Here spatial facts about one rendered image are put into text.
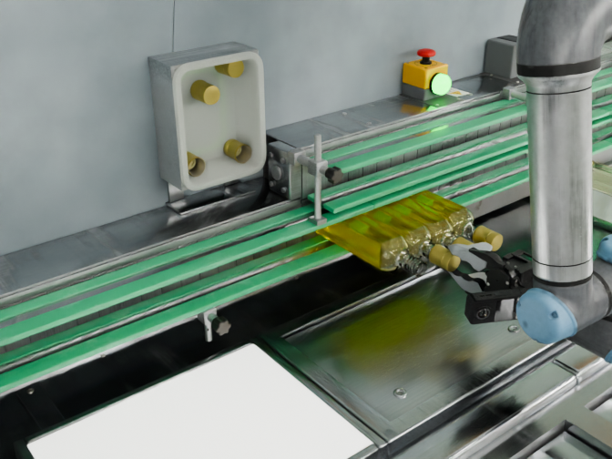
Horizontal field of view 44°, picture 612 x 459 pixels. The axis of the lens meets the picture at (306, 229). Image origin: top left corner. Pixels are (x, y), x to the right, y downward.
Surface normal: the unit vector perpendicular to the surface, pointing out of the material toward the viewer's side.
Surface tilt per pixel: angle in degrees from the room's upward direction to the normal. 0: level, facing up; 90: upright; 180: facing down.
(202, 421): 90
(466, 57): 0
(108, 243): 90
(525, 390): 90
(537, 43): 86
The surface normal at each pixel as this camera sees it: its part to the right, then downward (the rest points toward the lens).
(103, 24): 0.61, 0.36
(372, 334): 0.00, -0.89
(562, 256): -0.24, 0.35
